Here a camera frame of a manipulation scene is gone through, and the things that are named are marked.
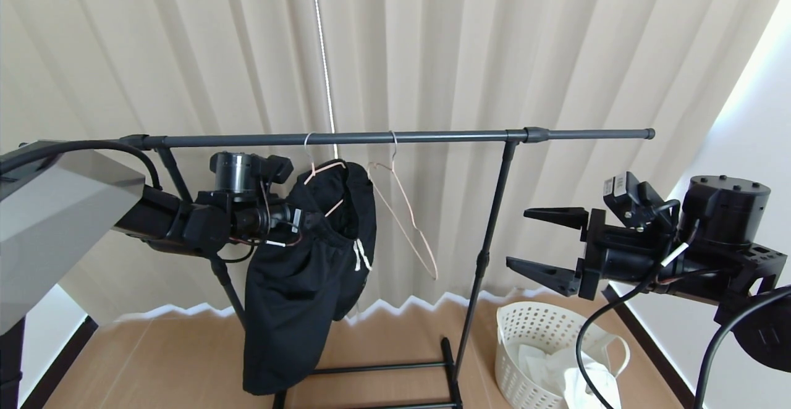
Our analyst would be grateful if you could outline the pink clothes hanger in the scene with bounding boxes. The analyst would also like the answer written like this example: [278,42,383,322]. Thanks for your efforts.
[303,132,347,218]
[366,131,439,281]

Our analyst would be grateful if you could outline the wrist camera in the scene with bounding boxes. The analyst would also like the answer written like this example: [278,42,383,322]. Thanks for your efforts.
[603,171,680,232]
[266,154,294,184]

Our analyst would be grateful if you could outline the beige curtain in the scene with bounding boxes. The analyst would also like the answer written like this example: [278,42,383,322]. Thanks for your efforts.
[0,0,791,328]

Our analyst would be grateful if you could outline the white garment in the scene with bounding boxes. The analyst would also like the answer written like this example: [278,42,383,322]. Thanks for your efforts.
[518,335,631,409]

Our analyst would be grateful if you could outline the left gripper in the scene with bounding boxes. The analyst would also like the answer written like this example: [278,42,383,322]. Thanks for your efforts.
[232,202,303,241]

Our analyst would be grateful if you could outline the black shorts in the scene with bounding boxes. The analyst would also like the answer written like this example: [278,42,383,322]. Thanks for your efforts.
[242,161,378,396]

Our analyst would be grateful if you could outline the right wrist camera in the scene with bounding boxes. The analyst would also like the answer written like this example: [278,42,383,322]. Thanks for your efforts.
[603,171,680,232]

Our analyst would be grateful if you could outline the black cable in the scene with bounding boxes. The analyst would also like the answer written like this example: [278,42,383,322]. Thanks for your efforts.
[0,140,163,190]
[692,285,791,409]
[575,273,656,409]
[219,245,255,263]

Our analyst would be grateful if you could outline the white laundry basket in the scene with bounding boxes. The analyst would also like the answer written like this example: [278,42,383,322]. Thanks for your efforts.
[494,302,632,409]

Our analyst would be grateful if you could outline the black clothes rack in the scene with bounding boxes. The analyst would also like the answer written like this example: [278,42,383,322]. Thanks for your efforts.
[121,127,656,409]

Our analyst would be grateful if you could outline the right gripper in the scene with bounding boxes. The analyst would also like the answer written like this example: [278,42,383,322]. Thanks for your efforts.
[505,206,737,303]

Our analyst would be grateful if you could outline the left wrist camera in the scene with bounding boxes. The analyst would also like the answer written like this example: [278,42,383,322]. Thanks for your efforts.
[266,154,294,184]

